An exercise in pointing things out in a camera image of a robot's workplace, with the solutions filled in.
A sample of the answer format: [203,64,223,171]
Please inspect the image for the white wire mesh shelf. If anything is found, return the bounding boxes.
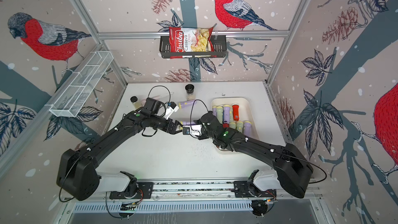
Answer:
[49,51,114,117]

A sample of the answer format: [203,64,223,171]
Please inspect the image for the green flashlight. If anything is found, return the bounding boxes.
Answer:
[236,121,244,133]
[229,109,234,122]
[216,106,223,124]
[229,122,236,129]

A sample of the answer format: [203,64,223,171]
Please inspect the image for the red flashlight white head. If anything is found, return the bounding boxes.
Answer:
[232,103,239,121]

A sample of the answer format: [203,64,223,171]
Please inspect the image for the cream plastic storage tray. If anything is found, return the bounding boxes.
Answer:
[211,97,259,139]

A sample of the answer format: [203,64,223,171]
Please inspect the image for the black wall basket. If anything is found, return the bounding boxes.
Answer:
[159,35,228,59]

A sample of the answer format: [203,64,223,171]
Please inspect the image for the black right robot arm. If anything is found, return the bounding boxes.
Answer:
[182,112,314,199]

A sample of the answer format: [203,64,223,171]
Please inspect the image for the small glass spice bottle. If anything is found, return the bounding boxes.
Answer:
[130,96,142,110]

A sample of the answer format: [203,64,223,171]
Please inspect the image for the black-top pepper grinder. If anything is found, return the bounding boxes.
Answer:
[185,84,195,101]

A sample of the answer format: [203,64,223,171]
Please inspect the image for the aluminium front rail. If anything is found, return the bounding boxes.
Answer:
[63,178,324,202]

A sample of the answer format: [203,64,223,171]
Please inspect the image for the purple flashlight top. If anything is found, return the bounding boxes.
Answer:
[180,120,199,127]

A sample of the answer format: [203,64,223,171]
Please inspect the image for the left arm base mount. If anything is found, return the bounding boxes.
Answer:
[109,171,154,200]

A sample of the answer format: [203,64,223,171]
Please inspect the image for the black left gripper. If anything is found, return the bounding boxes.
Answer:
[150,115,184,134]

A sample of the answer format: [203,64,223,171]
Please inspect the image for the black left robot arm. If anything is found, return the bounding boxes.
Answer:
[57,97,182,201]

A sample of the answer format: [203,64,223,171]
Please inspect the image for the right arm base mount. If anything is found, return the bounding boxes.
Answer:
[231,170,280,199]

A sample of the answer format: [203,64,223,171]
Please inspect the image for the red cassava chips bag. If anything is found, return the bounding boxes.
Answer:
[169,27,214,53]

